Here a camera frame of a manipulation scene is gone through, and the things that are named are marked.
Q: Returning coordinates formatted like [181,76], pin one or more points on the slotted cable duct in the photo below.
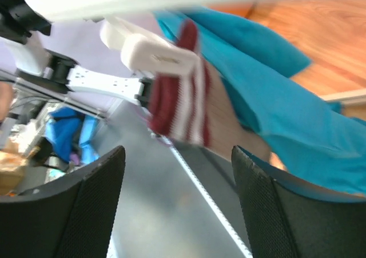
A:
[216,210]

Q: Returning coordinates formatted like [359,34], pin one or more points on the white clip hanger frame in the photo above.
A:
[128,27]

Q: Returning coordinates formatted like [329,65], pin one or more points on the wooden drying rack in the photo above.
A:
[352,97]

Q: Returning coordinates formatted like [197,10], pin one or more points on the teal cloth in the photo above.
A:
[314,142]

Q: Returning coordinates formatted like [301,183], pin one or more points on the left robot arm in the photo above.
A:
[20,27]

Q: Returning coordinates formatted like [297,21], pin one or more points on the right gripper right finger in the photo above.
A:
[286,216]

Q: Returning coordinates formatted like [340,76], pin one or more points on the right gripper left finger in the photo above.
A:
[71,216]

